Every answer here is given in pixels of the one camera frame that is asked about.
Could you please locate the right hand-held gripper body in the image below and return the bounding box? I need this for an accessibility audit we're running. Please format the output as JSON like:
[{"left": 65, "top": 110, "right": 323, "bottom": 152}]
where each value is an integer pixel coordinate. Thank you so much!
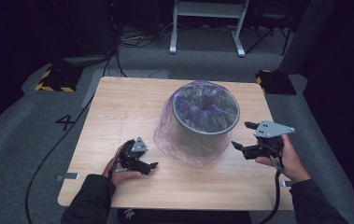
[{"left": 241, "top": 119, "right": 296, "bottom": 161}]

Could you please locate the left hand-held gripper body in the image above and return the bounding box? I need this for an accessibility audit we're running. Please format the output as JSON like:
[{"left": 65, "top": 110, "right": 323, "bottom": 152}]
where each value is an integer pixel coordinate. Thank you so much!
[{"left": 115, "top": 136, "right": 150, "bottom": 175}]

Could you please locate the green plastic bin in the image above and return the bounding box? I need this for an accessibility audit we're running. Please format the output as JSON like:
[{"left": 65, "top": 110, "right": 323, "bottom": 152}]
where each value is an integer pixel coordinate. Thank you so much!
[{"left": 170, "top": 81, "right": 241, "bottom": 162}]

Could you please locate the purple plastic bag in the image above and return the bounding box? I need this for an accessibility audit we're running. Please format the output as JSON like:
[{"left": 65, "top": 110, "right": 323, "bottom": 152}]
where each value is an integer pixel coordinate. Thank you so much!
[{"left": 153, "top": 79, "right": 241, "bottom": 168}]

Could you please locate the person's left hand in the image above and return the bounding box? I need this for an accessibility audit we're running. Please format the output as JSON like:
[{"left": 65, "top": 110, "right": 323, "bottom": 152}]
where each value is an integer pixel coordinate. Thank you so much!
[{"left": 102, "top": 143, "right": 143, "bottom": 188}]

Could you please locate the person's right hand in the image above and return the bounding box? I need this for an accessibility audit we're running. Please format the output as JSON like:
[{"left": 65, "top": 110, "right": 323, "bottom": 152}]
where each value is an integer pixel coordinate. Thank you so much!
[{"left": 254, "top": 133, "right": 312, "bottom": 185}]

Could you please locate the black yellow striped base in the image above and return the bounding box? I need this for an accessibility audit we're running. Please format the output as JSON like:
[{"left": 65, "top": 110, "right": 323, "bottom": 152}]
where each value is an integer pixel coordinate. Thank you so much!
[
  {"left": 35, "top": 63, "right": 84, "bottom": 93},
  {"left": 255, "top": 69, "right": 297, "bottom": 96}
]

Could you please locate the grey pillar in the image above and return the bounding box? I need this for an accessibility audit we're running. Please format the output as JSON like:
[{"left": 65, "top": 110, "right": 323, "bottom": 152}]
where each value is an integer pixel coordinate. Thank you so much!
[{"left": 277, "top": 0, "right": 338, "bottom": 76}]

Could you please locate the black folding stand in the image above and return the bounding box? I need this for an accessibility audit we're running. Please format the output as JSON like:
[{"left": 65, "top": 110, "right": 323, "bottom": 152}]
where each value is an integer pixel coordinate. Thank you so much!
[{"left": 245, "top": 8, "right": 292, "bottom": 58}]

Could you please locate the white metal stand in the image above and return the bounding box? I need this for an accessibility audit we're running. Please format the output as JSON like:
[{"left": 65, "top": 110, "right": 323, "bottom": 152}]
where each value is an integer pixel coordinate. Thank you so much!
[{"left": 169, "top": 0, "right": 250, "bottom": 58}]

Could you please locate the dark equipment stand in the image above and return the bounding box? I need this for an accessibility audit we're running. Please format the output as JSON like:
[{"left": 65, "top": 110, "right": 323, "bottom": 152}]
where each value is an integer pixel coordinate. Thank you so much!
[{"left": 50, "top": 0, "right": 119, "bottom": 68}]

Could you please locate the right hand-held gripper cable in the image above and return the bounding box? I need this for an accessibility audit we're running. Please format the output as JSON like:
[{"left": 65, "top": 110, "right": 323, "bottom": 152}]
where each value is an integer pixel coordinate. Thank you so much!
[{"left": 258, "top": 148, "right": 287, "bottom": 224}]

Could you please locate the long black floor cable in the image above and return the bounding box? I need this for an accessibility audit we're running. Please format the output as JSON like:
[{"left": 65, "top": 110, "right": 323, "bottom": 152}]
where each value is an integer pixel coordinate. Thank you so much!
[{"left": 24, "top": 95, "right": 95, "bottom": 224}]

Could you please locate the bundle of floor cables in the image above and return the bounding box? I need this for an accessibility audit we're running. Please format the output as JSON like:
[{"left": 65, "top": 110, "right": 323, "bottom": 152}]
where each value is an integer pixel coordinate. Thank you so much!
[{"left": 118, "top": 21, "right": 173, "bottom": 49}]

